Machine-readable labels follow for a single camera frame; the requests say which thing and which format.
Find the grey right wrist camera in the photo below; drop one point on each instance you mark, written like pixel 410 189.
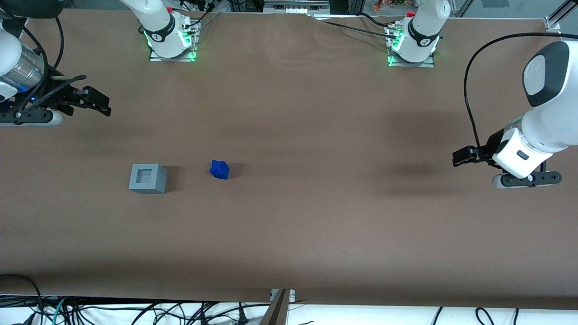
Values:
pixel 36 118

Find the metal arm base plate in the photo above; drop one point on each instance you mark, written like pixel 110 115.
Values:
pixel 158 58
pixel 424 64

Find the small metal bracket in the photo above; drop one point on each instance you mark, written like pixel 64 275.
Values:
pixel 292 294

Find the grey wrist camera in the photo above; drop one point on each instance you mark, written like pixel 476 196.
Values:
pixel 36 118
pixel 528 179

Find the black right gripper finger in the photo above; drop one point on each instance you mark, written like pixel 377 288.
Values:
pixel 66 109
pixel 95 98

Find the aluminium profile post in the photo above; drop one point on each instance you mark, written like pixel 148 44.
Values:
pixel 276 311

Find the blue plastic part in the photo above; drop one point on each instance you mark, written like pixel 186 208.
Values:
pixel 220 169

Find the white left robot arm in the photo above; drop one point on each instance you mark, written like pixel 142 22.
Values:
pixel 551 117

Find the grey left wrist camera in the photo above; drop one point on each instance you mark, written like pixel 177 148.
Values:
pixel 528 179

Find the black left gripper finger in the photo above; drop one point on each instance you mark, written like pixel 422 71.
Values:
pixel 481 152
pixel 463 156

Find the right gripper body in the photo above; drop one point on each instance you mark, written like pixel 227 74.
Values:
pixel 50 96

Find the metal corner bracket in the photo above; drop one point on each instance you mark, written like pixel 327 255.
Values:
pixel 552 23

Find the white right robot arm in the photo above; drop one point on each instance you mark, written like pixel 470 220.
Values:
pixel 162 27

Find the brown table cover sheet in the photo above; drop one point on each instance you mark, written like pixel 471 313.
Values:
pixel 316 216

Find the gray cube base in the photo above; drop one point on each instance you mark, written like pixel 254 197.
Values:
pixel 156 183

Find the white power strip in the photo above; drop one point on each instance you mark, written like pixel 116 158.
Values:
pixel 295 7

